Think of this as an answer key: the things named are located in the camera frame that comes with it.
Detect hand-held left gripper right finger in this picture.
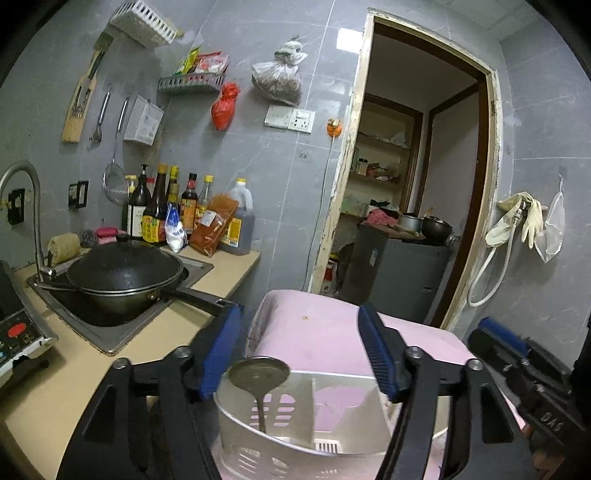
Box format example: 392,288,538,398
358,302,541,480

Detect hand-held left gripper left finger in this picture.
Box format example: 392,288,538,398
58,302,245,480

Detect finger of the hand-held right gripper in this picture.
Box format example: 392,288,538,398
468,328,511,372
478,316,532,356

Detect white plastic utensil basket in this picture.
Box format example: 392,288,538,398
213,355,455,480

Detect person's right forearm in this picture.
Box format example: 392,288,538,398
571,339,591,421

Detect metal ladle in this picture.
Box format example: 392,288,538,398
228,355,291,435

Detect pink cloth cover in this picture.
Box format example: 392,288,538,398
245,290,529,480

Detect dark grey cabinet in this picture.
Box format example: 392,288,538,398
339,224,455,324

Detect steel sink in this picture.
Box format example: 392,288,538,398
27,249,215,356

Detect cream rubber gloves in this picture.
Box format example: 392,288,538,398
485,192,548,250

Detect hanging clear plastic bag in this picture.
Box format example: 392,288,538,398
536,174,567,264

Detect dark metal bowl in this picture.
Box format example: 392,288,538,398
421,217,454,246

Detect red chili powder packet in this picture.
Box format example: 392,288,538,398
189,194,240,258

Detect black wok with lid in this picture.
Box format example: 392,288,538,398
34,233,237,325

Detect white salt bag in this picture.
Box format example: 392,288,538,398
165,203,188,253

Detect large oil jug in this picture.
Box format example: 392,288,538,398
218,179,256,256

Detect pink rag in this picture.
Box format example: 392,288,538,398
367,208,400,227

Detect red cap sauce bottle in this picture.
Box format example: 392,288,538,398
180,173,199,232

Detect clear bottle yellow cap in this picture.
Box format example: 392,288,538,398
196,175,216,222

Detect dark pump bottle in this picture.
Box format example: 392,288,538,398
127,164,151,239

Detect yellow cap dark bottle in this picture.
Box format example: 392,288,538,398
166,166,181,205

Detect loofah sponge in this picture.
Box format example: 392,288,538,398
48,233,82,267

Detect hanging metal strainer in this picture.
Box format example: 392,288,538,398
102,95,131,206

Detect induction cooker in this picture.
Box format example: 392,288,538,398
0,261,58,372

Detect small white hanging basket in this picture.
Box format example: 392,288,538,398
123,95,165,147

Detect red plastic bag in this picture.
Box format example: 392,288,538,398
211,82,242,131

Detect steel faucet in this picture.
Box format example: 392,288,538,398
0,161,58,283

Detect wooden knife rack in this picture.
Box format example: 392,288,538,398
61,32,115,144

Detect clear bag of dried goods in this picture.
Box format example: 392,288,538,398
252,41,308,106

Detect red snack packet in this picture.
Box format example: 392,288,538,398
194,52,230,75

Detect green snack packet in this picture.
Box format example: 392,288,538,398
173,46,202,76

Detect white hose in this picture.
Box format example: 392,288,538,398
466,200,530,308

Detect black wall socket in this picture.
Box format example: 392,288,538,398
68,181,89,210
7,188,27,226

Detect wooden door frame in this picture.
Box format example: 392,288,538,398
308,8,503,330

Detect grey wall shelf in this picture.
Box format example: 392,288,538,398
157,73,228,96

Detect white wall basket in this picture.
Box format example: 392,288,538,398
108,0,185,48

